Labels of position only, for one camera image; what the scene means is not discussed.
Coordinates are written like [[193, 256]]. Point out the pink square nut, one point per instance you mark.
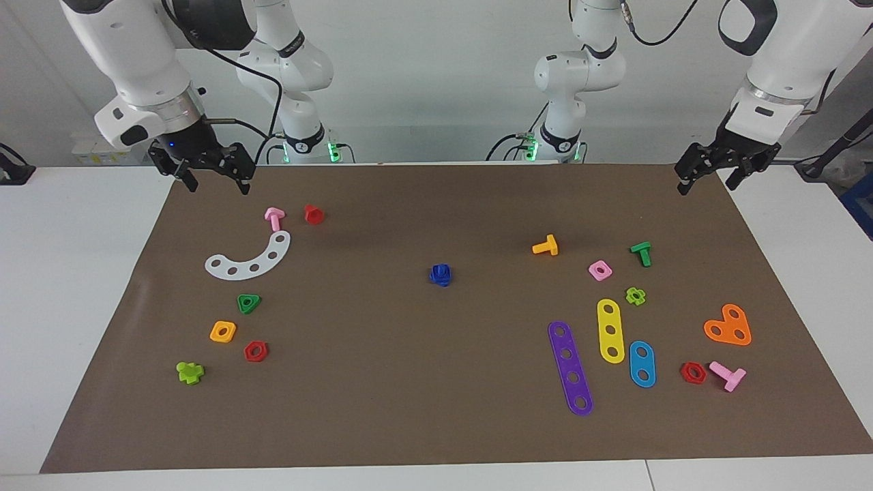
[[593, 275]]

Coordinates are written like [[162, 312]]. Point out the red plastic bolt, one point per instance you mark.
[[314, 215]]

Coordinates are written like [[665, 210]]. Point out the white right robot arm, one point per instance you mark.
[[129, 54]]

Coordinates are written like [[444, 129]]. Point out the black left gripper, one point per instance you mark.
[[745, 143]]

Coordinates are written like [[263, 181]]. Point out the lime flower nut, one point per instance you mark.
[[641, 300]]

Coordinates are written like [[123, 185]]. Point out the orange square nut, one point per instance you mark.
[[214, 334]]

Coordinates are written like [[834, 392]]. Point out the brown table mat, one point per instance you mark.
[[436, 382]]

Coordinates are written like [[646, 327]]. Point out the pink plastic bolt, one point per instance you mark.
[[731, 376], [274, 217]]

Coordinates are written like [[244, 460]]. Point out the blue triangle-head bolt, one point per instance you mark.
[[442, 282]]

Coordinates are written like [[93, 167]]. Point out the green plastic bolt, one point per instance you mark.
[[643, 254]]

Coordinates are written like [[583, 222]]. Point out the green triangle nut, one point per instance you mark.
[[247, 309]]

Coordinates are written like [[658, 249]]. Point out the lime cross-head bolt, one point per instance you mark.
[[189, 373]]

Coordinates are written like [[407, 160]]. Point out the red hexagon nut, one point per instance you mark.
[[685, 375], [248, 354]]

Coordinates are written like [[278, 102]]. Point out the blue two-hole strip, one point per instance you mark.
[[642, 364]]

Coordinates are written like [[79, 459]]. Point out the orange heart-shaped plate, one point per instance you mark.
[[728, 327]]

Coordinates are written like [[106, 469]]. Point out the white cardboard boxes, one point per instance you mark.
[[89, 153]]

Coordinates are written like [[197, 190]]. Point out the blue crate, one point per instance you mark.
[[861, 204]]

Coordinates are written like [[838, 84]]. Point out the yellow three-hole strip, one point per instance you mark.
[[611, 319]]

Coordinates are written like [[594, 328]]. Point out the black stand pole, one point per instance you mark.
[[818, 167]]

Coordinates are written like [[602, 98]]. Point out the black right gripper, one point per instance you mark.
[[191, 143]]

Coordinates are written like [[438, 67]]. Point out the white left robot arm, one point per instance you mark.
[[784, 54]]

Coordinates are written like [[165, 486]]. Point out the black clamp mount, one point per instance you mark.
[[13, 174]]

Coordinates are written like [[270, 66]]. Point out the orange plastic bolt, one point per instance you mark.
[[548, 247]]

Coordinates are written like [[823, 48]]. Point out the white curved perforated plate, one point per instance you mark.
[[263, 263]]

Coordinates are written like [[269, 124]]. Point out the purple four-hole strip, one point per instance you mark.
[[570, 366]]

